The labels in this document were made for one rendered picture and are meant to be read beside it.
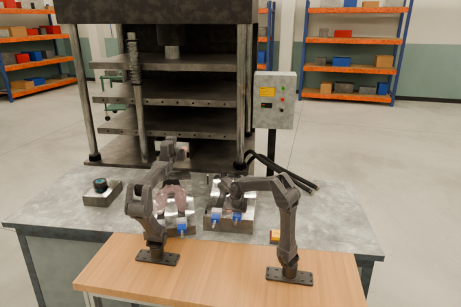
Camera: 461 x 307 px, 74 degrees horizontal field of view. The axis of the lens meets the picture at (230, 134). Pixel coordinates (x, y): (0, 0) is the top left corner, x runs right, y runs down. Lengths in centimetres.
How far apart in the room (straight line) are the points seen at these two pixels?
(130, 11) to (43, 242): 149
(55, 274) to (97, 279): 75
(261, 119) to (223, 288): 127
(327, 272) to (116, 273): 92
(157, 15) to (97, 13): 40
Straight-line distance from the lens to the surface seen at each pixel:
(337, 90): 766
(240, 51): 205
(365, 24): 805
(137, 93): 232
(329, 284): 149
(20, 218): 212
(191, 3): 206
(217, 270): 148
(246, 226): 163
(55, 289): 238
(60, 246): 211
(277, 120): 227
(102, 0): 228
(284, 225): 130
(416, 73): 837
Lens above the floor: 184
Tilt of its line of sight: 21 degrees down
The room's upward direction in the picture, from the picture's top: straight up
